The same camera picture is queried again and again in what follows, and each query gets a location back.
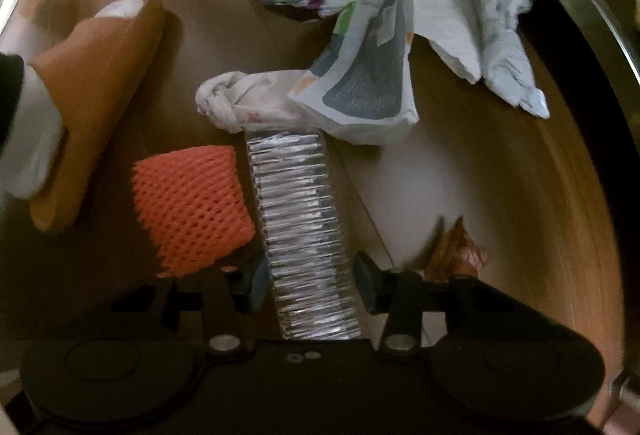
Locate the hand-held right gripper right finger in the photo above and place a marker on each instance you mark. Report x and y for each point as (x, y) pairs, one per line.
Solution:
(366, 284)

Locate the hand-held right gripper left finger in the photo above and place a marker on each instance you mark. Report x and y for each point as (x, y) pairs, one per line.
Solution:
(259, 284)

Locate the orange foam fruit net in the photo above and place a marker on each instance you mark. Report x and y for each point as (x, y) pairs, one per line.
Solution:
(192, 207)

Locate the brown candy wrapper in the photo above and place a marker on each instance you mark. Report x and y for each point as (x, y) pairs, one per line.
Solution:
(457, 255)

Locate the white knotted plastic bag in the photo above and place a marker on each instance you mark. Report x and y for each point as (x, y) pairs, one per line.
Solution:
(235, 97)

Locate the white blue plastic bag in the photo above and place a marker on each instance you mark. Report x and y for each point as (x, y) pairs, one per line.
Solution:
(367, 85)

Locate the brown slipper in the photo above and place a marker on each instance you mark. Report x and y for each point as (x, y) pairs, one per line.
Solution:
(95, 80)

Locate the white paper napkin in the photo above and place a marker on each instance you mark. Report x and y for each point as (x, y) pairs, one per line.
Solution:
(450, 20)

